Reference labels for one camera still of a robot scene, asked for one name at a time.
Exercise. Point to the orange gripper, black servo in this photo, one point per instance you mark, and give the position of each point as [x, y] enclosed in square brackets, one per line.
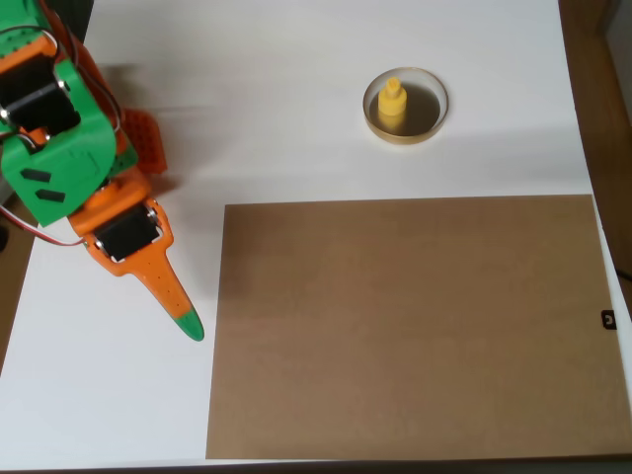
[129, 236]

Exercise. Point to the small yellow bottle-shaped toy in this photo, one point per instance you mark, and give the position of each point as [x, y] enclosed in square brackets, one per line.
[391, 106]

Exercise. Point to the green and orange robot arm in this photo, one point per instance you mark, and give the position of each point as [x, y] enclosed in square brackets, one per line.
[64, 163]

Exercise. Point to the orange robot base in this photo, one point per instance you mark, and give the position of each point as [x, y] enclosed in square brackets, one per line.
[148, 138]

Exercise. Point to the round gold-rimmed bowl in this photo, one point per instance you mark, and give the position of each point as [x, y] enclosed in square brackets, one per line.
[425, 111]

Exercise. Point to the brown rectangular board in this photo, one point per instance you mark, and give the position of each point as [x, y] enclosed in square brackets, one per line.
[395, 321]

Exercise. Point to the small black tag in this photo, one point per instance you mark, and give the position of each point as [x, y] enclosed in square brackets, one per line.
[608, 319]

